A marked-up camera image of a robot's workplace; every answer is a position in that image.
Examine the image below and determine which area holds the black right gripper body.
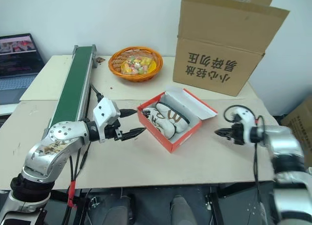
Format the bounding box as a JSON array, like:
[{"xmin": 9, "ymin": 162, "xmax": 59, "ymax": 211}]
[{"xmin": 230, "ymin": 122, "xmax": 245, "ymax": 145}]

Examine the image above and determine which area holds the white sneaker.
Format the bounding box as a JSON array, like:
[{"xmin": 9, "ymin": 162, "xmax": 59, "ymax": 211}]
[
  {"xmin": 142, "ymin": 107, "xmax": 176, "ymax": 139},
  {"xmin": 156, "ymin": 102, "xmax": 191, "ymax": 134}
]

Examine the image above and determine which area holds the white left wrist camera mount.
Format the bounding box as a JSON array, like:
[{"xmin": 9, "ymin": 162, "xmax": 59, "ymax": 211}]
[{"xmin": 93, "ymin": 97, "xmax": 121, "ymax": 133}]

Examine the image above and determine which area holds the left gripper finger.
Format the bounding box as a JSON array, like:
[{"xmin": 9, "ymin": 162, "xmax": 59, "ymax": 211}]
[
  {"xmin": 118, "ymin": 109, "xmax": 138, "ymax": 118},
  {"xmin": 120, "ymin": 127, "xmax": 147, "ymax": 141}
]

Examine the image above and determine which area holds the small cardboard box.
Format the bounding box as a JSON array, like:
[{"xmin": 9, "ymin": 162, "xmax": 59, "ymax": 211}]
[{"xmin": 280, "ymin": 95, "xmax": 312, "ymax": 167}]

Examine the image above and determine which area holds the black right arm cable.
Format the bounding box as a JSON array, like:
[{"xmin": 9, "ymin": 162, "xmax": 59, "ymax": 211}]
[{"xmin": 223, "ymin": 104, "xmax": 266, "ymax": 206}]

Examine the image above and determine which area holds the orange and white shoebox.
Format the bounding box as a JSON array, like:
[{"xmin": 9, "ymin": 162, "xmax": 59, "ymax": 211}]
[{"xmin": 136, "ymin": 85, "xmax": 218, "ymax": 154}]

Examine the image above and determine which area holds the orange woven basket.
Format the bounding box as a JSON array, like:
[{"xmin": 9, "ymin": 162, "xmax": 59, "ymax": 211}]
[{"xmin": 108, "ymin": 46, "xmax": 164, "ymax": 83}]

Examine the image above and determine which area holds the black control box cable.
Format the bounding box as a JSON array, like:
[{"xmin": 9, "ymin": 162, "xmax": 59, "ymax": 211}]
[{"xmin": 73, "ymin": 143, "xmax": 90, "ymax": 182}]

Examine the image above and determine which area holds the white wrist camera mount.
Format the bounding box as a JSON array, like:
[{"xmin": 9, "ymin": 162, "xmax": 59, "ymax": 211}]
[
  {"xmin": 233, "ymin": 107, "xmax": 256, "ymax": 144},
  {"xmin": 93, "ymin": 97, "xmax": 121, "ymax": 133}
]

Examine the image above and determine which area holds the clear bag of colourful candies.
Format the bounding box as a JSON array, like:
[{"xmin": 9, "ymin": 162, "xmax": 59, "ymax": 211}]
[{"xmin": 121, "ymin": 54, "xmax": 157, "ymax": 76}]

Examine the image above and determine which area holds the open laptop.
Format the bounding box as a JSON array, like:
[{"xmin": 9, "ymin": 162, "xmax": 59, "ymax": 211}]
[{"xmin": 0, "ymin": 33, "xmax": 47, "ymax": 105}]

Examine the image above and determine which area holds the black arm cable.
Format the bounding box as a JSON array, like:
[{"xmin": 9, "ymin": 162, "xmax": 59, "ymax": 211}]
[
  {"xmin": 62, "ymin": 84, "xmax": 103, "ymax": 225},
  {"xmin": 223, "ymin": 104, "xmax": 266, "ymax": 206}
]

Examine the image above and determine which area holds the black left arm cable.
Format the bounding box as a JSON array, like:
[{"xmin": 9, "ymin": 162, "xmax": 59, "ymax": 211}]
[{"xmin": 62, "ymin": 84, "xmax": 103, "ymax": 225}]

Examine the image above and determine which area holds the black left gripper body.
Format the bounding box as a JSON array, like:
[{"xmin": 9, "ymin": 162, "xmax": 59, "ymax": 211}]
[{"xmin": 98, "ymin": 119, "xmax": 124, "ymax": 143}]

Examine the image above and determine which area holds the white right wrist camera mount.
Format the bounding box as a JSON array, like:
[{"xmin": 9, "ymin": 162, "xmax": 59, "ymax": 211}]
[{"xmin": 233, "ymin": 107, "xmax": 256, "ymax": 144}]

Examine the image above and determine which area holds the large printed cardboard box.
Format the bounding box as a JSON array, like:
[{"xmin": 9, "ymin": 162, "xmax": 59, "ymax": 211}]
[{"xmin": 172, "ymin": 0, "xmax": 291, "ymax": 97}]

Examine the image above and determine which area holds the green conveyor belt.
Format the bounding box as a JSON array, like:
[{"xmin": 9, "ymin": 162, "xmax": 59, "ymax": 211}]
[{"xmin": 41, "ymin": 44, "xmax": 98, "ymax": 141}]

